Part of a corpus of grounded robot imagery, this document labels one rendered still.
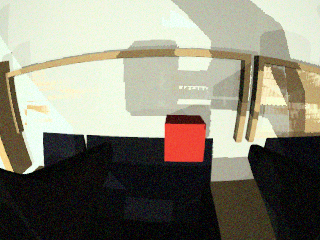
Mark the red cube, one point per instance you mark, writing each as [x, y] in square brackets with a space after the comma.
[184, 138]

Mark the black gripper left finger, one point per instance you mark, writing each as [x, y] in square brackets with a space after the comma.
[56, 202]

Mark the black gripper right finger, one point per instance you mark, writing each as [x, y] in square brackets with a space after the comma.
[290, 191]

